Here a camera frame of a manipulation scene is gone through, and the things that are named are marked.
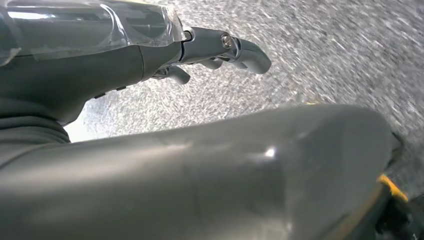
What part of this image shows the robot left foot black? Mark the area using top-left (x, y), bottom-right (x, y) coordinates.
top-left (327, 132), bottom-right (424, 240)

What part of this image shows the yellow floor tape marking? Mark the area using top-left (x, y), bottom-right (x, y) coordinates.
top-left (377, 173), bottom-right (409, 202)

